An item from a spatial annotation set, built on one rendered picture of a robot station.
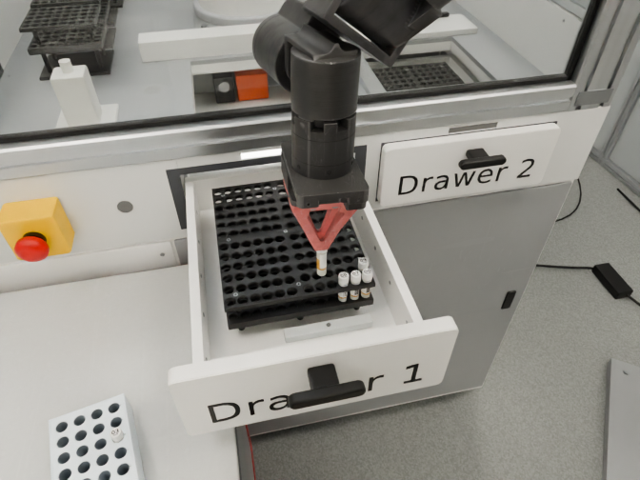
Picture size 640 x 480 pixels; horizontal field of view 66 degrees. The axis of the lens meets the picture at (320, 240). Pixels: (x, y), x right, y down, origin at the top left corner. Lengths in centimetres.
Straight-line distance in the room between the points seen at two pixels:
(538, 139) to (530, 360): 98
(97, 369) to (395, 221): 52
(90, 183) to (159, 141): 12
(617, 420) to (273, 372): 129
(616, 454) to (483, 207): 89
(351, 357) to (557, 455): 113
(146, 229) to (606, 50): 73
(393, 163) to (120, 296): 46
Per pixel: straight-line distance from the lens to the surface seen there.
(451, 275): 104
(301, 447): 146
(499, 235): 101
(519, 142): 85
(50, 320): 82
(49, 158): 74
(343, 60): 40
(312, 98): 41
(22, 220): 75
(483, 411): 157
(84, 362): 75
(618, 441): 163
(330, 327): 60
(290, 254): 61
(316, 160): 43
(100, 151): 72
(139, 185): 74
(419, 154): 77
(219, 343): 62
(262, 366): 49
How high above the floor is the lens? 134
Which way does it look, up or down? 44 degrees down
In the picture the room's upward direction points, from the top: straight up
